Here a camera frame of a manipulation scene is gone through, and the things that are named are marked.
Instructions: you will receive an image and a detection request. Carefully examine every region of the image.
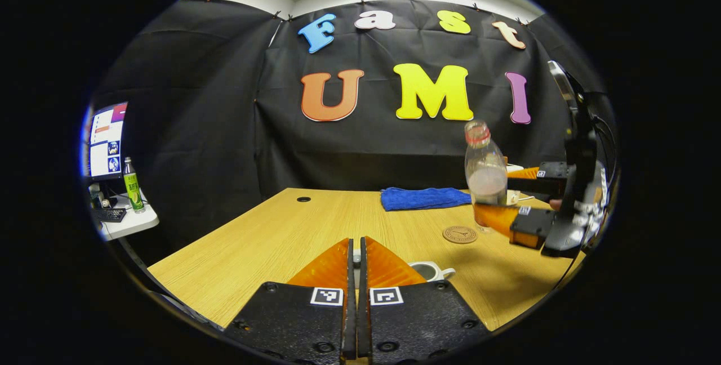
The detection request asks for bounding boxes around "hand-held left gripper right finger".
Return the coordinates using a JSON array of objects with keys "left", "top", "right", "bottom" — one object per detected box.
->
[{"left": 358, "top": 235, "right": 491, "bottom": 365}]

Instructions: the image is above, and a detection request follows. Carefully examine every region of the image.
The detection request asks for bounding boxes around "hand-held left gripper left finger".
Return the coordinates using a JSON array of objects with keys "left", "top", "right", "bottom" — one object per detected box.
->
[{"left": 224, "top": 237, "right": 357, "bottom": 365}]

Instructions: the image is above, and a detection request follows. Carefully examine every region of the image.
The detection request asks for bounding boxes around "white teacup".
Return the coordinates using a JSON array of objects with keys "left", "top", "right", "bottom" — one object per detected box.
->
[{"left": 408, "top": 261, "right": 456, "bottom": 283}]

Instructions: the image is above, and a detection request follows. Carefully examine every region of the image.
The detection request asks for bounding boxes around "clear plastic water bottle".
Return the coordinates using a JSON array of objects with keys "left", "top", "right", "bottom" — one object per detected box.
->
[{"left": 464, "top": 120, "right": 509, "bottom": 235}]

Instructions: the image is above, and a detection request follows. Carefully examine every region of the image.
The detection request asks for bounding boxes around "round brown coaster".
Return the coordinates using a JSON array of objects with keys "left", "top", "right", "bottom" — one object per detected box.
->
[{"left": 442, "top": 225, "right": 478, "bottom": 244}]

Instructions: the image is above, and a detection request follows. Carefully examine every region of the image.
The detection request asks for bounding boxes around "green drink bottle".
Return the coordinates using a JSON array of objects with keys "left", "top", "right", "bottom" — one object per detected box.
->
[{"left": 123, "top": 157, "right": 145, "bottom": 213}]

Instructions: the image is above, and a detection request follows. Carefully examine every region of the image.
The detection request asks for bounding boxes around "white toaster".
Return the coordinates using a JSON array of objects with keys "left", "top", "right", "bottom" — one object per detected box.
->
[{"left": 505, "top": 157, "right": 533, "bottom": 206}]

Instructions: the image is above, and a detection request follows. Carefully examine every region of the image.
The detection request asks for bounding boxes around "blue towel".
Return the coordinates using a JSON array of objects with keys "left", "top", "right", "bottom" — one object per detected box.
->
[{"left": 380, "top": 187, "right": 473, "bottom": 212}]

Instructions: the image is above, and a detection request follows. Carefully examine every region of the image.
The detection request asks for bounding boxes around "black backdrop cloth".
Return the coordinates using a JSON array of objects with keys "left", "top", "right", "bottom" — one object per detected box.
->
[{"left": 84, "top": 0, "right": 617, "bottom": 253}]

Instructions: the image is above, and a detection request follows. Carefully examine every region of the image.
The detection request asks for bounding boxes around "white side table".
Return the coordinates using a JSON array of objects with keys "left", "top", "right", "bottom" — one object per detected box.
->
[{"left": 93, "top": 188, "right": 159, "bottom": 242}]

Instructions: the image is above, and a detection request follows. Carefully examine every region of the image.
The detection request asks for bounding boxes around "black keyboard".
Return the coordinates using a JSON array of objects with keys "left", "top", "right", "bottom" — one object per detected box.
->
[{"left": 93, "top": 207, "right": 127, "bottom": 223}]

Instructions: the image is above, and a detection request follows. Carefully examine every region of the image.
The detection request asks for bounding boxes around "computer monitor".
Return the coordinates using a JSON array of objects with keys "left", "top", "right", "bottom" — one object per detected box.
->
[{"left": 87, "top": 102, "right": 129, "bottom": 180}]

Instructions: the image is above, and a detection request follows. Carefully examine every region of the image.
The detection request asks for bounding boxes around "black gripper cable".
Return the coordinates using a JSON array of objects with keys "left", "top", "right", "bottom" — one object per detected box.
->
[{"left": 590, "top": 113, "right": 618, "bottom": 185}]

